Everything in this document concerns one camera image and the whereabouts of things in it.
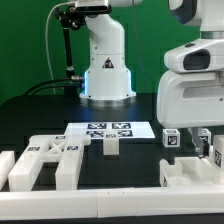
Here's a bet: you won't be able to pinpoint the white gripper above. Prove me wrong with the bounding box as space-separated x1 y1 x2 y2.
157 71 224 158

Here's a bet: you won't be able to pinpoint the white chair seat block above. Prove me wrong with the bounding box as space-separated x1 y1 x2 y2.
159 157 222 187

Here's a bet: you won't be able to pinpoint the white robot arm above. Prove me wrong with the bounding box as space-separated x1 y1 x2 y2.
78 0 224 156

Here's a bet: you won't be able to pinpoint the white tagged cube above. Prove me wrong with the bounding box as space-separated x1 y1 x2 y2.
193 128 211 144
162 129 180 148

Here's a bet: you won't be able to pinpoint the white front wall bar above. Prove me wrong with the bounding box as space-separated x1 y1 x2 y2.
0 185 224 220

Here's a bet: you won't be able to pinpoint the white wall bar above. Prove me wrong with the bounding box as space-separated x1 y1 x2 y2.
0 151 15 190
0 185 224 220

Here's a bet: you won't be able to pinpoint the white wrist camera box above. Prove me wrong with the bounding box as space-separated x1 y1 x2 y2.
164 39 224 73

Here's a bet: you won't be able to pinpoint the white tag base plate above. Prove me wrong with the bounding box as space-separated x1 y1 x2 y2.
64 122 155 139

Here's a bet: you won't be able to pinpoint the white chair back frame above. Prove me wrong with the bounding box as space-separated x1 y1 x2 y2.
8 135 91 192

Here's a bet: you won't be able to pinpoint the black cable bundle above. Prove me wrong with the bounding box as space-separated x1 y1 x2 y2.
22 75 85 97

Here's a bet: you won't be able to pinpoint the black overhead camera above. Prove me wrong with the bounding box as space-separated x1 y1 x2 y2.
68 0 112 15

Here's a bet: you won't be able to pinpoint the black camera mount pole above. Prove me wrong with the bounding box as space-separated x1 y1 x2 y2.
55 6 86 98

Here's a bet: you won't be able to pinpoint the white cable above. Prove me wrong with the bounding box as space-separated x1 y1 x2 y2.
44 1 77 96

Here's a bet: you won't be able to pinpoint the white left wall bar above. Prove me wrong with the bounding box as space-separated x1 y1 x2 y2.
0 151 15 190

